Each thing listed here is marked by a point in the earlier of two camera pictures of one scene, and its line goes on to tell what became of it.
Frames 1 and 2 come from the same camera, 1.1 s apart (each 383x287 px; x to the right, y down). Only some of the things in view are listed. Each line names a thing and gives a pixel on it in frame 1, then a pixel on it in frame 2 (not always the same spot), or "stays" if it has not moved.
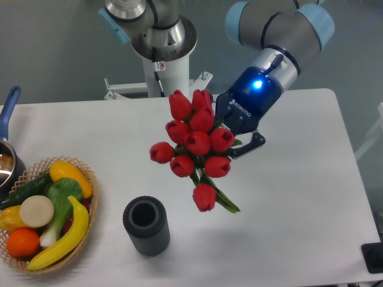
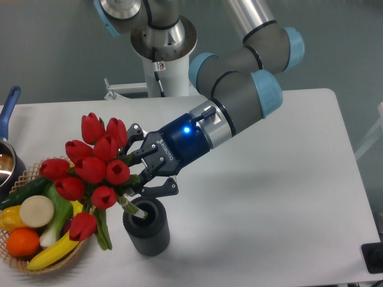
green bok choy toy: (60, 191) stays
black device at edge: (373, 256) stays
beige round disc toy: (36, 211) stays
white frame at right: (376, 134) stays
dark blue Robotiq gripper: (240, 107) → (179, 140)
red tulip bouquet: (199, 143) → (94, 173)
